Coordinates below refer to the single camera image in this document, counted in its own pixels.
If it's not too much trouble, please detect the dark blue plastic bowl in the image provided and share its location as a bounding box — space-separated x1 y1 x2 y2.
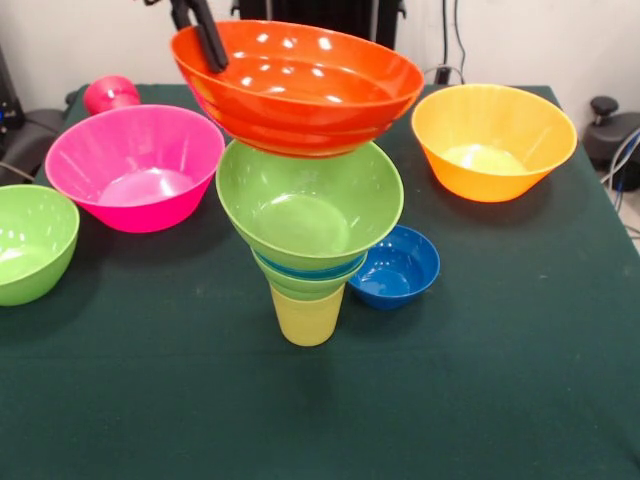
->
348 224 442 310

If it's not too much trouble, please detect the black computer tower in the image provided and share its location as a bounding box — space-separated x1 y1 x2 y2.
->
0 44 25 132

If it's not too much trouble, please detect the light blue plastic bowl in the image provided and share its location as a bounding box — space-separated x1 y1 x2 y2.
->
253 252 367 281

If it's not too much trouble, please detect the large orange plastic bowl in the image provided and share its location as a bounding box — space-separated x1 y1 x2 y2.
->
410 83 579 204

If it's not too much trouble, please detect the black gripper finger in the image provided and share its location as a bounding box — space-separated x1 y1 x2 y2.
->
168 0 196 32
185 0 230 73

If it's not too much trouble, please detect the red-orange plastic bowl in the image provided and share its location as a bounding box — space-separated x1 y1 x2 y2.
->
170 19 426 160

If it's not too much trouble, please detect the large green plastic bowl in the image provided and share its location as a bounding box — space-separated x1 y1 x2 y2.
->
215 138 405 273
0 184 81 308

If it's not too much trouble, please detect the red plastic cup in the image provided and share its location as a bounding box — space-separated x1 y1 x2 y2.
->
82 74 143 117

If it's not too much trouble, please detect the grey cable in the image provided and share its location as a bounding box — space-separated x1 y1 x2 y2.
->
0 160 35 182

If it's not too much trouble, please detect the dark green tablecloth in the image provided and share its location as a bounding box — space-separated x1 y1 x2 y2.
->
0 82 640 480

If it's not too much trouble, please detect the yellow plastic cup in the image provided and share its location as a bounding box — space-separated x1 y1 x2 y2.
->
269 282 347 347

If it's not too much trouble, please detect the large pink plastic bowl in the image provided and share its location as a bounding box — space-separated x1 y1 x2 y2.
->
44 103 227 234

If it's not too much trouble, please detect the small green plastic bowl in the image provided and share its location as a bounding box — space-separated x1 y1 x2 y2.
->
252 249 369 302

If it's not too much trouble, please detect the black wall cable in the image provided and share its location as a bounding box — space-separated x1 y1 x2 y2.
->
442 0 467 71

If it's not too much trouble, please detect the light blue cable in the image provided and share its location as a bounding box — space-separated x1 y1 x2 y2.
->
599 127 640 214

